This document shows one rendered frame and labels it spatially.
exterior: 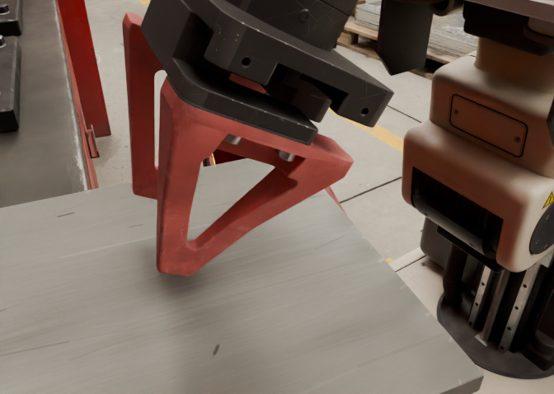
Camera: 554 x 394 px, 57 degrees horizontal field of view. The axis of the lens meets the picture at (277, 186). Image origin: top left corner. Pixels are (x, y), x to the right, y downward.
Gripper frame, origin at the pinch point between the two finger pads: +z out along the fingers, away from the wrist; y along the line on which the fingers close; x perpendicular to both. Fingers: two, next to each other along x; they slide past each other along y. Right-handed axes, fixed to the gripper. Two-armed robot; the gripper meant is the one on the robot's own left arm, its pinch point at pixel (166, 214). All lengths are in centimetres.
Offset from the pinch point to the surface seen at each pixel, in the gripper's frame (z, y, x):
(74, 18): 43, -213, 26
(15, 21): 18, -84, -2
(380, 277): -1.5, 4.2, 8.7
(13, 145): 19.3, -40.7, -1.5
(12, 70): 17, -58, -2
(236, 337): 1.9, 4.9, 2.6
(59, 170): 17.0, -33.1, 2.5
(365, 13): -15, -278, 201
